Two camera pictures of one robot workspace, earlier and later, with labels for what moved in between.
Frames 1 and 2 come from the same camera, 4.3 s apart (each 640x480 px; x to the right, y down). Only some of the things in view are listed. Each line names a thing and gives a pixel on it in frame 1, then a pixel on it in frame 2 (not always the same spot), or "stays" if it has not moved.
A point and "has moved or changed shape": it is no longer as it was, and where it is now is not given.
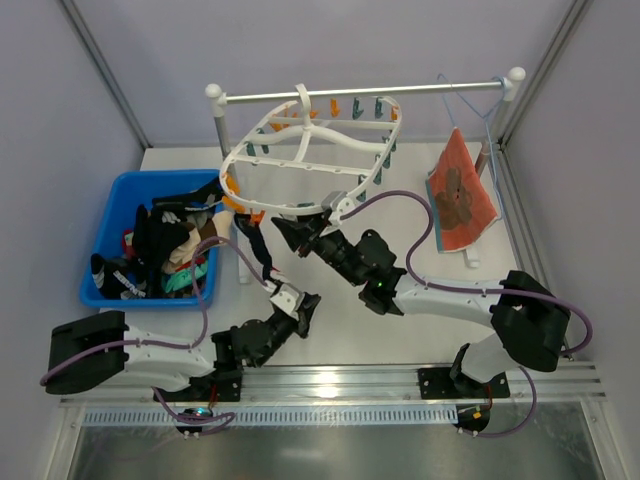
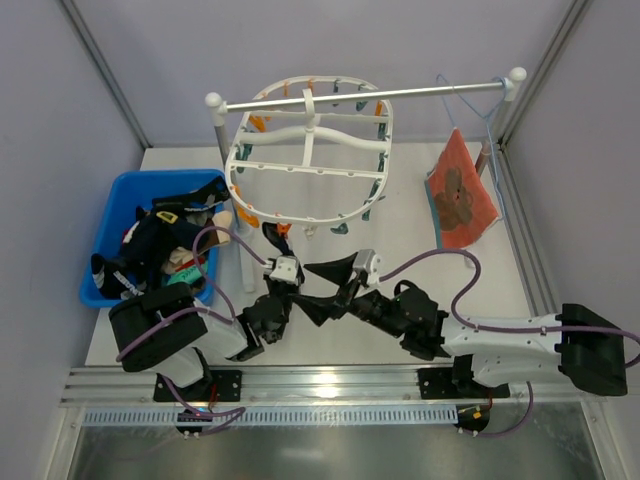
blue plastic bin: (125, 193) stays
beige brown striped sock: (219, 225) stays
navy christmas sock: (251, 230) to (271, 230)
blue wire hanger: (443, 81) stays
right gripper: (310, 236) to (345, 293)
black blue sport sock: (119, 278) stays
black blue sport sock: (193, 201) stays
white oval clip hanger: (310, 155) has moved or changed shape
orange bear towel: (462, 205) stays
